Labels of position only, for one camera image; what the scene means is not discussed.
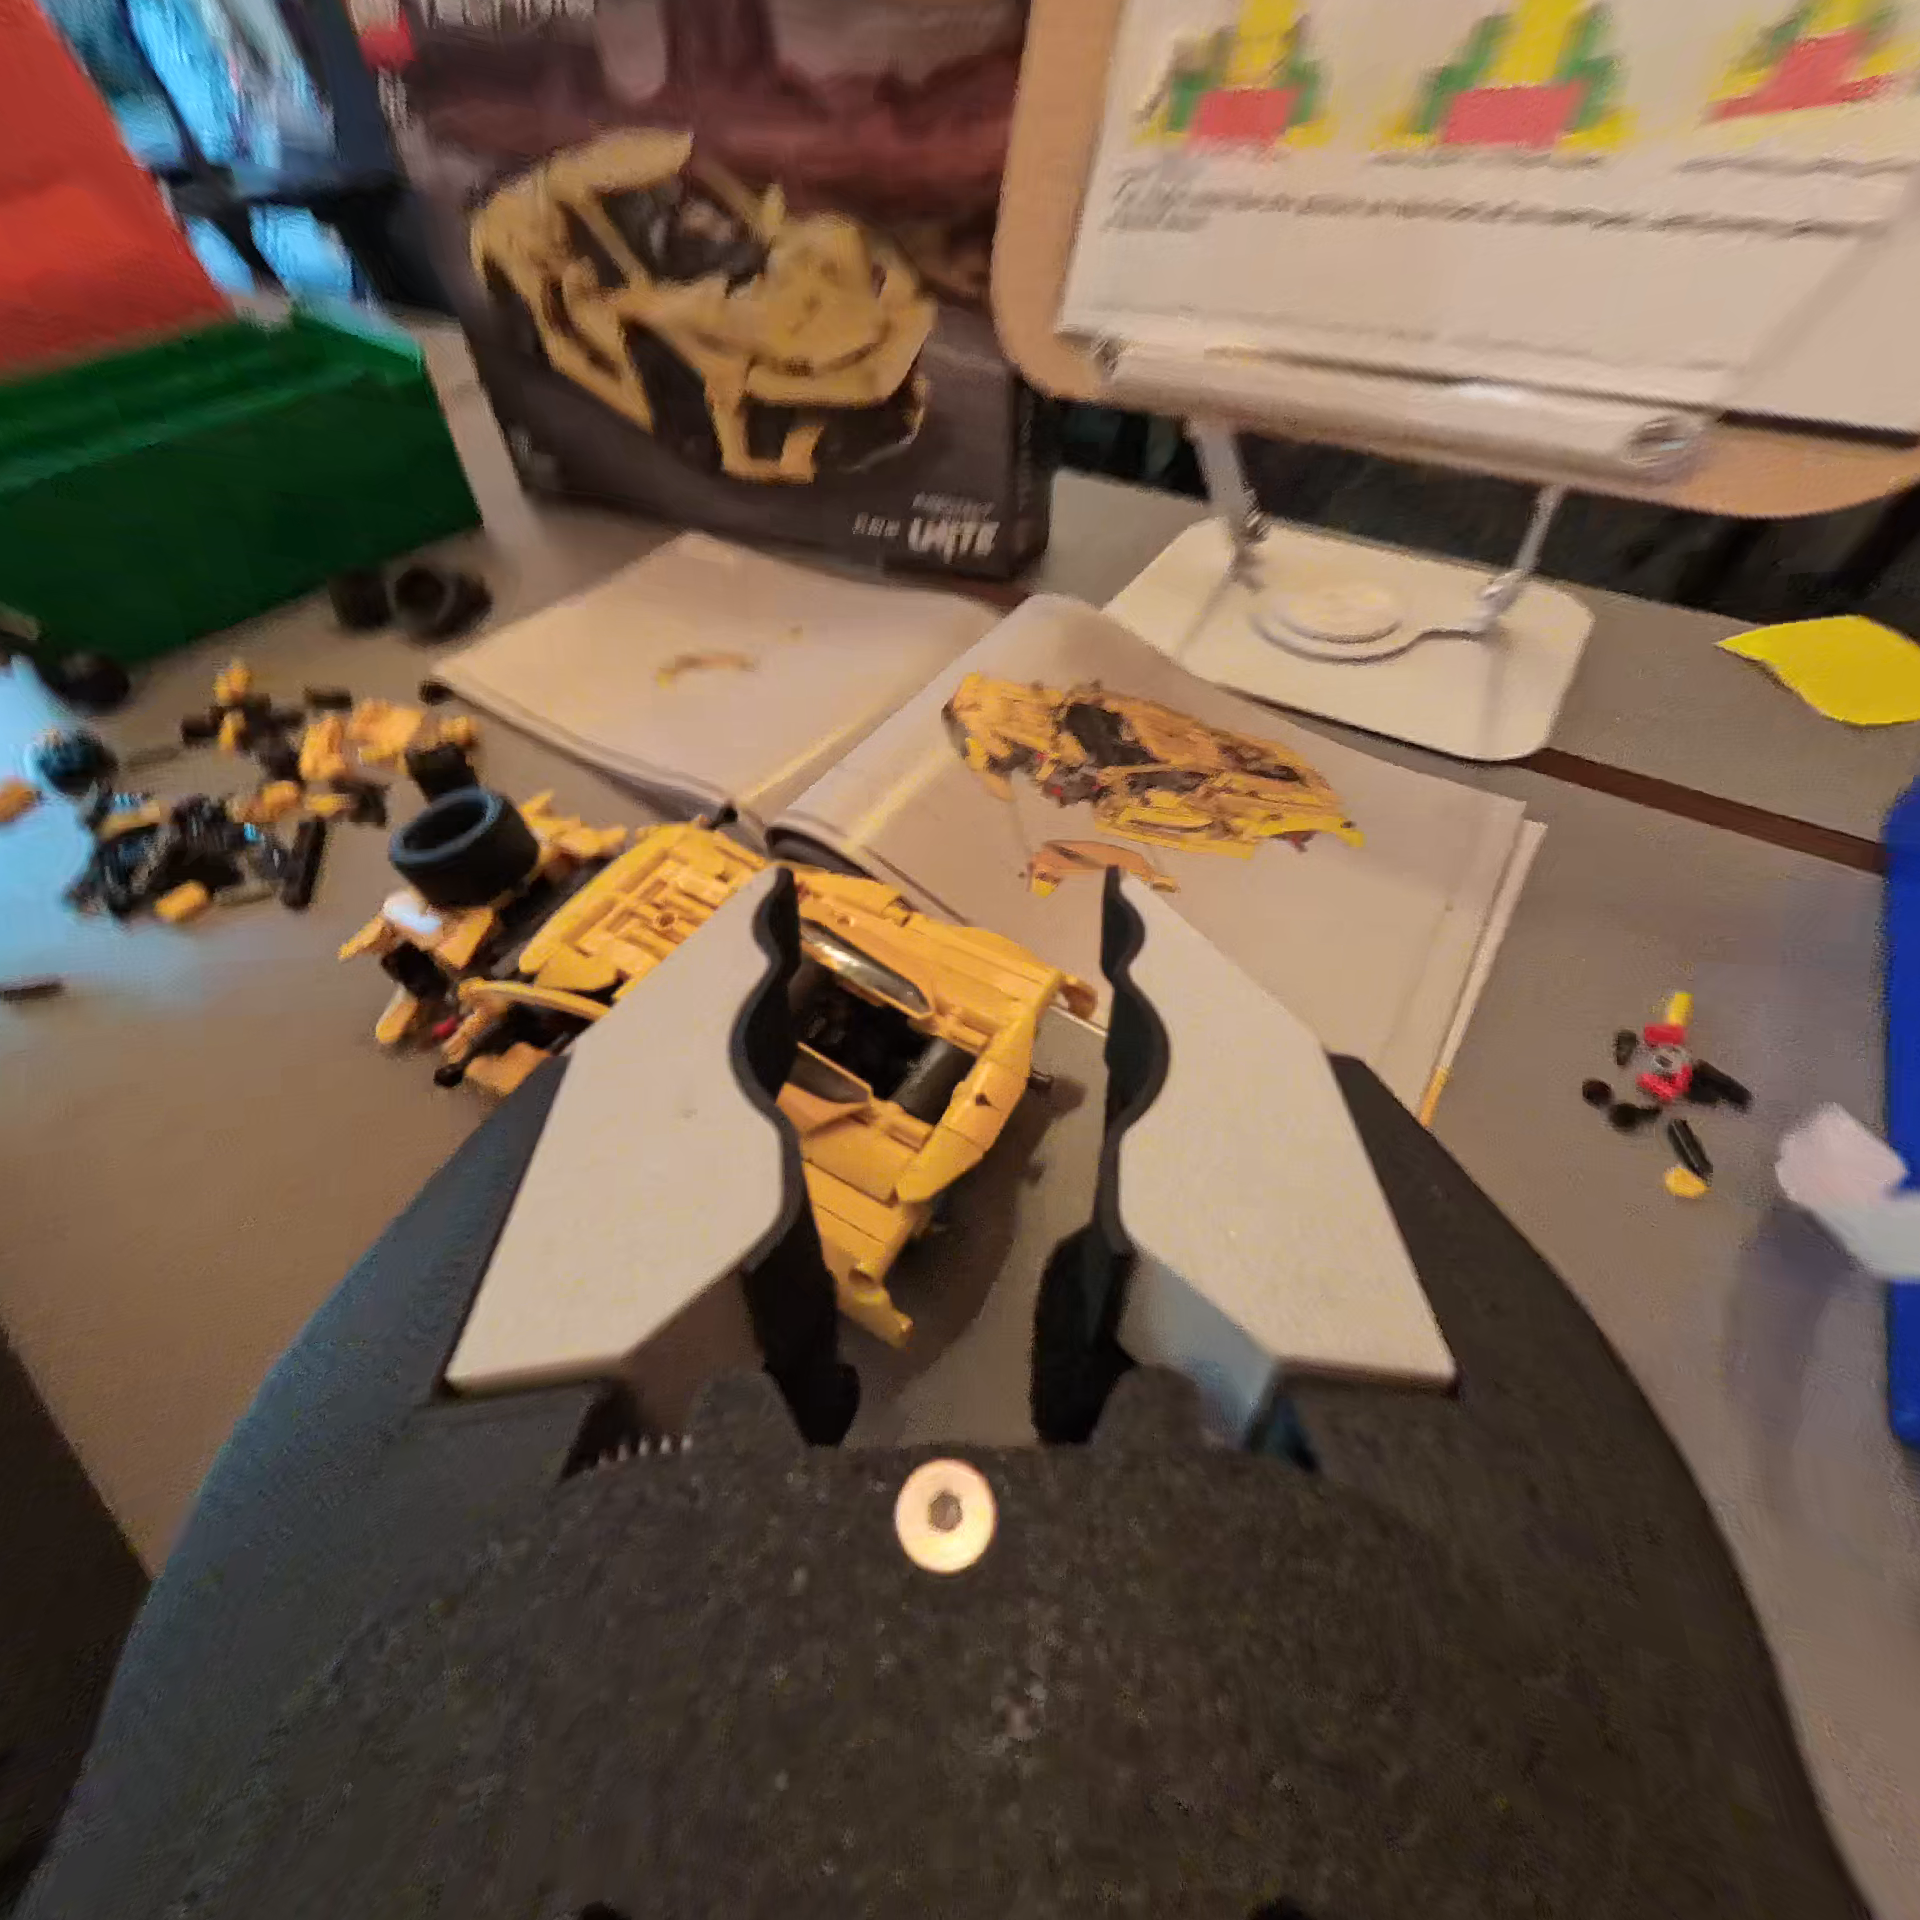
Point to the pile of red black bricks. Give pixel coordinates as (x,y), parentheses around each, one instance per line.
(1664,1073)

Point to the open instruction booklet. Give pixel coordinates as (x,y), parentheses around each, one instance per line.
(644,675)

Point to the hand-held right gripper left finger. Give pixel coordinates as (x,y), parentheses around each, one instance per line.
(644,1171)

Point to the blue plastic bin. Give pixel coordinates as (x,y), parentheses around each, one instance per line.
(1904,1124)

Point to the pile of yellow black bricks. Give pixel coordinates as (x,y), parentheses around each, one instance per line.
(254,810)

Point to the grey desk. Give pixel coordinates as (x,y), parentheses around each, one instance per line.
(151,1201)

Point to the red tote bag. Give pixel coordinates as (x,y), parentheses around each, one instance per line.
(91,181)

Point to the toy car set box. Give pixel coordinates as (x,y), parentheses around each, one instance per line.
(751,300)

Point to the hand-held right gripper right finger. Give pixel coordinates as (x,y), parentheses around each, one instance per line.
(1275,1201)

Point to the yellow sticky note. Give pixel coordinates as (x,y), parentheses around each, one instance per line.
(1830,669)

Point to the printed instruction sheet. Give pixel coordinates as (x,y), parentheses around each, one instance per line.
(1501,225)

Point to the green plastic bin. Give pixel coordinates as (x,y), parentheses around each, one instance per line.
(224,481)

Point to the white plastic strip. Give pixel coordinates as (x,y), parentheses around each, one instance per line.
(1845,1185)

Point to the black toy tyre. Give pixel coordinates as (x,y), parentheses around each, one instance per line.
(465,849)
(442,601)
(360,597)

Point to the yellow toy brick car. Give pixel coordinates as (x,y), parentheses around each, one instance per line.
(901,1141)

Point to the small black toy wheel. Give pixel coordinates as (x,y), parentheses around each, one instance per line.
(91,683)

